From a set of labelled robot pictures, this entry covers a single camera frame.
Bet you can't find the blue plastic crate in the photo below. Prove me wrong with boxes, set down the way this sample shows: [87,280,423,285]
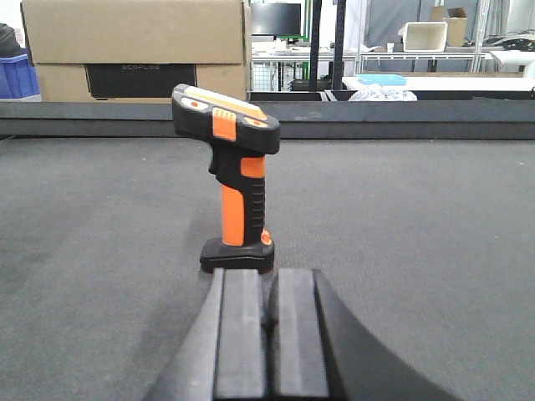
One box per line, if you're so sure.
[1,54,40,99]

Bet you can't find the white plastic bin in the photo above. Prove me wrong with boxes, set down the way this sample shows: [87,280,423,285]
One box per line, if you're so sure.
[399,22,448,53]

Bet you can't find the crumpled clear plastic bag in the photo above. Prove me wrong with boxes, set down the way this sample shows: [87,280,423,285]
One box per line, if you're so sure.
[349,84,418,102]

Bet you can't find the blue plastic tray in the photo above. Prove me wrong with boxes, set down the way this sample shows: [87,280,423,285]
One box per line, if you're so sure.
[355,74,407,86]

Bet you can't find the black vertical post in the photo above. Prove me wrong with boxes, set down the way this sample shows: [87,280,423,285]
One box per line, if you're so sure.
[308,0,322,92]
[332,0,346,90]

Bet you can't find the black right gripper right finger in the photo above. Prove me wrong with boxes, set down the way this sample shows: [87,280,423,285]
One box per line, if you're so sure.
[269,268,456,400]

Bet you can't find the black bag in crate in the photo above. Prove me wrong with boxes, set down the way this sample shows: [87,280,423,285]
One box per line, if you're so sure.
[0,23,26,58]

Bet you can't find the black computer monitor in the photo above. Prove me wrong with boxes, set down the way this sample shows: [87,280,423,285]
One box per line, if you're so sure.
[251,3,302,37]

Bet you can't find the small cardboard box on shelf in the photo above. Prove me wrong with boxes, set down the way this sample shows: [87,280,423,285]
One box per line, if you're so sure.
[430,6,467,47]

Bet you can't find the orange black barcode scanner gun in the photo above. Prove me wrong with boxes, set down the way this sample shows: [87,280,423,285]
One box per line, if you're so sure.
[171,84,280,273]

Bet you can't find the white background workbench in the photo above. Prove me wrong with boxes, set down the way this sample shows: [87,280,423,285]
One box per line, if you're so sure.
[251,49,534,92]

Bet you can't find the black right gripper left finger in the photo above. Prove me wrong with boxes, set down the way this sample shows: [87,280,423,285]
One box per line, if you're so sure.
[145,268,268,400]

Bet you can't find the large EcoFlow cardboard box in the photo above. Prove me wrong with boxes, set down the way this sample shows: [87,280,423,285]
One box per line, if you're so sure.
[21,1,251,103]

